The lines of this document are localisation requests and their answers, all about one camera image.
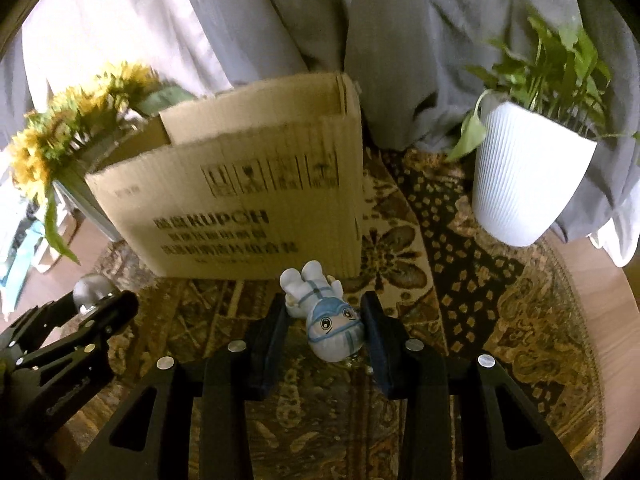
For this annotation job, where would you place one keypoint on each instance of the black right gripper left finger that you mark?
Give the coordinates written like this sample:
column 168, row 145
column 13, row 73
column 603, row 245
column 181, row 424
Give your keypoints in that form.
column 149, row 435

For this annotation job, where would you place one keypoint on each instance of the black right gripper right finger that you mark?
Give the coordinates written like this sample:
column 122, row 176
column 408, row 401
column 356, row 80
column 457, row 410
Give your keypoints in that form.
column 464, row 418

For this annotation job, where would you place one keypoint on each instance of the grey oval stone toy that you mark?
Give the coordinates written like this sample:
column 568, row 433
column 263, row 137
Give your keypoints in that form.
column 90, row 290

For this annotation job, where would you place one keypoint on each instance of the white blue astronaut figurine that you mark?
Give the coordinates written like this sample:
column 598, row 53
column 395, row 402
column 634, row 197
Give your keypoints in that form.
column 333, row 327

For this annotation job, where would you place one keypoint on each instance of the patterned brown rug cloth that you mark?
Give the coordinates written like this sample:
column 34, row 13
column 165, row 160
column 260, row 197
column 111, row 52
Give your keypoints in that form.
column 433, row 267

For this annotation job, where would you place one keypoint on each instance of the grey ribbed vase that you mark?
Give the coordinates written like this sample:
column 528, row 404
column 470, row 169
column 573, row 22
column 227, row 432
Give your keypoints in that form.
column 71, row 183

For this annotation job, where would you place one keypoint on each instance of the white ribbed plant pot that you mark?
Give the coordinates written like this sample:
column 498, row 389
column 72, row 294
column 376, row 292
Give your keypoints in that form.
column 526, row 171

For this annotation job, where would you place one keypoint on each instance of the brown cardboard box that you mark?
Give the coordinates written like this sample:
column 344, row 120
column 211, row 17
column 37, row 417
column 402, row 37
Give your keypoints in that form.
column 243, row 185

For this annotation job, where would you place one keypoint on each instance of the yellow sunflower bouquet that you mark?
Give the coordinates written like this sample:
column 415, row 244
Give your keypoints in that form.
column 118, row 98

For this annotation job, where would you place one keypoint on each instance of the green potted plant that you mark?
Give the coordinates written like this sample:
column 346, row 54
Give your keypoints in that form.
column 566, row 80

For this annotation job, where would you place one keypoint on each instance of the grey draped blanket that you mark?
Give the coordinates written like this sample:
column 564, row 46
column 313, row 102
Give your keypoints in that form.
column 411, row 59

